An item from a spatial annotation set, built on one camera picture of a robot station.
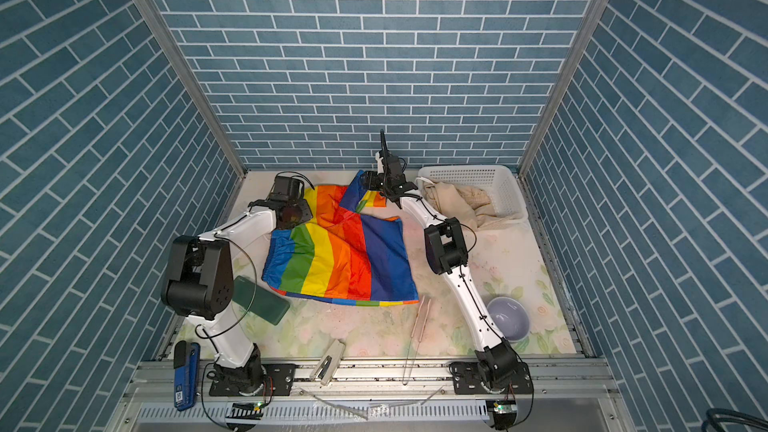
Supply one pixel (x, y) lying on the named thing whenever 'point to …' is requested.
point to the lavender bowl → (510, 317)
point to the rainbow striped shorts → (343, 257)
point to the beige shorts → (468, 205)
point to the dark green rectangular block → (259, 301)
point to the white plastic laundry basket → (498, 180)
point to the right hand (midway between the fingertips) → (365, 173)
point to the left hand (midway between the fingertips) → (306, 211)
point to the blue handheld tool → (186, 368)
